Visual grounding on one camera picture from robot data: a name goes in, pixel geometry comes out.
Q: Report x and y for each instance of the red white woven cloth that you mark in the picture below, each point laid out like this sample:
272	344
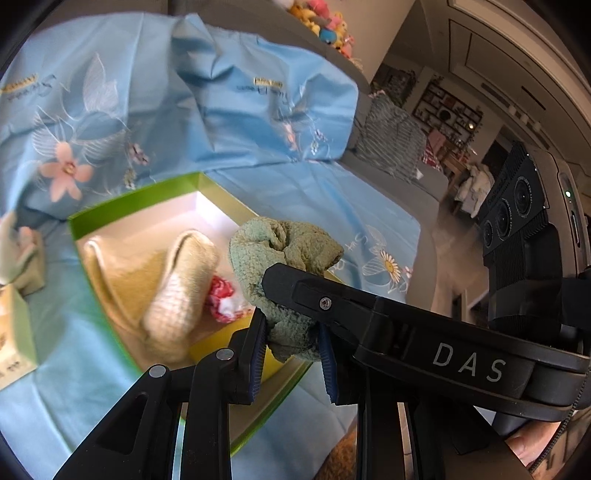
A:
221	290

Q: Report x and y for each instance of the blue floral bed sheet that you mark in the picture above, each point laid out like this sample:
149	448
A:
231	92

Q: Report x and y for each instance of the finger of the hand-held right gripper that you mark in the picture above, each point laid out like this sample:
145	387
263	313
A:
314	295

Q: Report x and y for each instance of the dark wall shelf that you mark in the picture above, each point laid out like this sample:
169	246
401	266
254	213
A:
443	110

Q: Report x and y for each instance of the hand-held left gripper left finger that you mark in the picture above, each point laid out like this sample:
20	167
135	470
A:
256	364

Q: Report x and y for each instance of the red checked cloth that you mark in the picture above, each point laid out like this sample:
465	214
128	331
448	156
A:
431	152

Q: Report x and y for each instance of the pale yellow tissue pack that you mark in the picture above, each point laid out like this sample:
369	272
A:
14	332

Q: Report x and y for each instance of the brown fuzzy rug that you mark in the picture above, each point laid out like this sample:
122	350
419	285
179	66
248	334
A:
339	461

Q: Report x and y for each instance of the grey checked cushion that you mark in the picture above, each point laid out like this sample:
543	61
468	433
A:
392	134

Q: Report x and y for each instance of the yellow waffle towel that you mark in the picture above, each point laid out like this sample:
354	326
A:
180	295

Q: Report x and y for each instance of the row of colourful plush toys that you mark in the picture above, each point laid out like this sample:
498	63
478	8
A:
323	27

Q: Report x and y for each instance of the grey sofa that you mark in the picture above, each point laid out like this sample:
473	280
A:
425	194

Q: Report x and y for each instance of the person's right hand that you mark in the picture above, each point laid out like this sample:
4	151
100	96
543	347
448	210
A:
531	445

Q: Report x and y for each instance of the white cloth pile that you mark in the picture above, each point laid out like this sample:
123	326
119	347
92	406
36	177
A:
473	189

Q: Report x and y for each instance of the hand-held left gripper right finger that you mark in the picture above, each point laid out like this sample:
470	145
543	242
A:
330	369

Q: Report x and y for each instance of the green cardboard box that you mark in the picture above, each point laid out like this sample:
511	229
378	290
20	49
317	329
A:
138	194

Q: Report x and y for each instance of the green waffle cloth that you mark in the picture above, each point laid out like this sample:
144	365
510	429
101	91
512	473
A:
277	244

